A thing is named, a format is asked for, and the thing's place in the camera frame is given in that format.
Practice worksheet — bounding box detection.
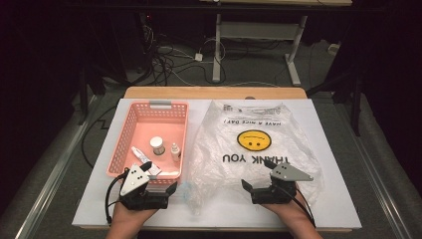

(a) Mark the white board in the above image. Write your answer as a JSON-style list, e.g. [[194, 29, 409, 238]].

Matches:
[[72, 98, 362, 231]]

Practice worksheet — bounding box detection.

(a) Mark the white metal desk frame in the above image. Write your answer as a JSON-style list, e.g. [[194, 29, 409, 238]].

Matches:
[[198, 0, 353, 88]]

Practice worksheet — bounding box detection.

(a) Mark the white-capped small medicine bottle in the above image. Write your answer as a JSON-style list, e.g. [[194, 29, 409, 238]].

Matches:
[[149, 135, 166, 156]]

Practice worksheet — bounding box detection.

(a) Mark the tangle of floor cables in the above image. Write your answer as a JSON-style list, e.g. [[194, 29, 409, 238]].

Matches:
[[137, 13, 230, 88]]

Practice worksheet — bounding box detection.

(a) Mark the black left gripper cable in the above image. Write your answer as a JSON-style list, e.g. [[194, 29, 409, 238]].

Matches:
[[105, 168, 129, 225]]

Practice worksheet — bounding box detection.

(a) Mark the person's left hand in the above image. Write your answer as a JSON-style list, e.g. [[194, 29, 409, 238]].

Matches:
[[110, 202, 159, 231]]

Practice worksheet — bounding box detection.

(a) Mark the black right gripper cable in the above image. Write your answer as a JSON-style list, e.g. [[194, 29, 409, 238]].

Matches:
[[275, 183, 317, 229]]

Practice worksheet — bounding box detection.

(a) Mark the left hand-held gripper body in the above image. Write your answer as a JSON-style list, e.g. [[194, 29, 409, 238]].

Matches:
[[118, 163, 169, 211]]

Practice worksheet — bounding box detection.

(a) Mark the black floor cable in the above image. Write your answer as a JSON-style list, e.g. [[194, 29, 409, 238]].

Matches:
[[81, 105, 117, 169]]

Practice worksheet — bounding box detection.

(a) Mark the metal floor rail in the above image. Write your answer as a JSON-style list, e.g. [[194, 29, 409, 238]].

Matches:
[[14, 95, 99, 239], [342, 106, 414, 239]]

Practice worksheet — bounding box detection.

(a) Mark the white ointment tube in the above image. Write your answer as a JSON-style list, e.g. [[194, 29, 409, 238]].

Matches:
[[130, 145, 163, 176]]

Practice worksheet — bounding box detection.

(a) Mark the white smiley plastic bag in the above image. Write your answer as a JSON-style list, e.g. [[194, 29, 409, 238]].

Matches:
[[178, 100, 323, 217]]

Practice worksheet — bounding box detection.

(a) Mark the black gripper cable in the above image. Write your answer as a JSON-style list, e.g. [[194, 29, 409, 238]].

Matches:
[[275, 183, 317, 229], [105, 168, 129, 225]]

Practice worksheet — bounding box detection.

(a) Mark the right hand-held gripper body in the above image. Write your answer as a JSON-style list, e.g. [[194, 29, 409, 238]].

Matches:
[[251, 162, 315, 205]]

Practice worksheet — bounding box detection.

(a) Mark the pink perforated plastic basket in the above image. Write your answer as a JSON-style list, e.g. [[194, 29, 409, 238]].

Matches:
[[105, 100, 190, 186]]

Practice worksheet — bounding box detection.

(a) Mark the person's right hand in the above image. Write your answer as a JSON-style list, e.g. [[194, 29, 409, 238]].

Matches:
[[260, 193, 316, 230]]

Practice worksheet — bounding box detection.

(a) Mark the black metal stand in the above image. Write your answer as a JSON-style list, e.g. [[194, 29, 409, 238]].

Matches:
[[307, 66, 363, 137], [77, 63, 90, 126]]

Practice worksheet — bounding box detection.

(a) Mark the small white dropper bottle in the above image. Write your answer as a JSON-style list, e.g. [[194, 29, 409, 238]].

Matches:
[[170, 142, 182, 162]]

